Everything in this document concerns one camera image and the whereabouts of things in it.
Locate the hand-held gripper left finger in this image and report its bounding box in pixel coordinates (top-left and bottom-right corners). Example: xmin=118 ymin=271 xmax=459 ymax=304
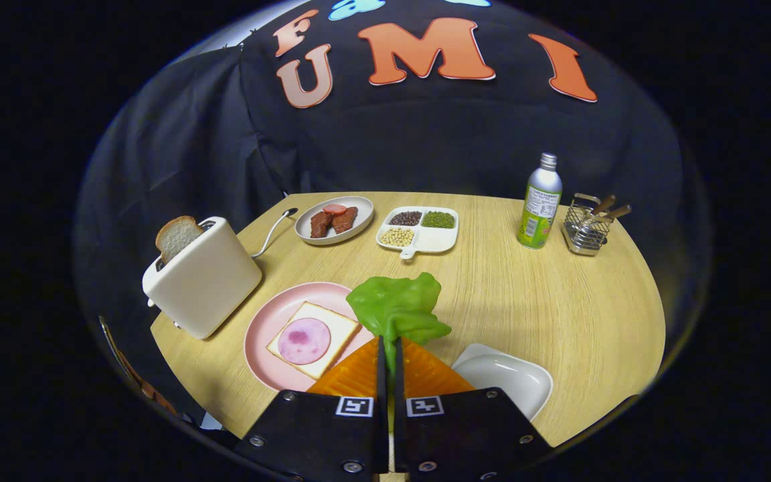
xmin=233 ymin=337 xmax=390 ymax=482

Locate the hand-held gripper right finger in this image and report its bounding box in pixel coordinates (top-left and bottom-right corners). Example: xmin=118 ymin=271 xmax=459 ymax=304
xmin=394 ymin=337 xmax=553 ymax=482

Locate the green lettuce leaf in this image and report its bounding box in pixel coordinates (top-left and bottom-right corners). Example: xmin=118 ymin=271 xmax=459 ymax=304
xmin=346 ymin=271 xmax=453 ymax=372

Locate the toasted brown-crust bread slice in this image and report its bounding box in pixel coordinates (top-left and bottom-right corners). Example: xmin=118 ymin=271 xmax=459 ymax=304
xmin=155 ymin=215 xmax=204 ymax=265

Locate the square white bread slice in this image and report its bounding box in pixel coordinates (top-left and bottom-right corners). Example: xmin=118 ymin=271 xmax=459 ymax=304
xmin=266 ymin=301 xmax=362 ymax=380

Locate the pink ham slice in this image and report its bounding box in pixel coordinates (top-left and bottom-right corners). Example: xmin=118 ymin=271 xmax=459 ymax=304
xmin=277 ymin=317 xmax=332 ymax=366

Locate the white square dish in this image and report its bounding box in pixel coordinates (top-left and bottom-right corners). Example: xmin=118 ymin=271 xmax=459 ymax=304
xmin=451 ymin=343 xmax=554 ymax=422

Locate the pink round plate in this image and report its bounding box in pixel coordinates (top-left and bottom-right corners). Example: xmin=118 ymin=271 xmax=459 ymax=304
xmin=244 ymin=282 xmax=376 ymax=393

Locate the white divided dish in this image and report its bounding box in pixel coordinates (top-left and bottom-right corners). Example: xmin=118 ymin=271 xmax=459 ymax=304
xmin=375 ymin=206 xmax=459 ymax=260

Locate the grey round plate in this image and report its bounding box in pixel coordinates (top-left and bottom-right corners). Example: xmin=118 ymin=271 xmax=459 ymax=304
xmin=294 ymin=195 xmax=375 ymax=246

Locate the white toaster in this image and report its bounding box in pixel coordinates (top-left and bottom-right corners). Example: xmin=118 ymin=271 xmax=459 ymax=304
xmin=142 ymin=216 xmax=263 ymax=340

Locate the green and silver bottle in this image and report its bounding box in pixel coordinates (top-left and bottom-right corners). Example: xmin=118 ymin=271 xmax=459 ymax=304
xmin=517 ymin=153 xmax=563 ymax=250

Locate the black backdrop cloth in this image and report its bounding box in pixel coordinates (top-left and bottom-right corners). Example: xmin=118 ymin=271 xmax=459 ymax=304
xmin=71 ymin=0 xmax=714 ymax=429

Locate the white toaster cable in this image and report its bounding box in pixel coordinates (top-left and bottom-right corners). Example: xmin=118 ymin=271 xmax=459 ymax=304
xmin=250 ymin=208 xmax=298 ymax=259

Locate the wire cutlery holder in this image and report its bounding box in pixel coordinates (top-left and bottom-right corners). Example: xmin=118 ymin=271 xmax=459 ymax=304
xmin=562 ymin=193 xmax=617 ymax=257

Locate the wooden-handled utensil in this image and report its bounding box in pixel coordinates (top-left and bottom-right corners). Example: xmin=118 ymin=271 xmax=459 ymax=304
xmin=596 ymin=204 xmax=632 ymax=225
xmin=586 ymin=194 xmax=617 ymax=218

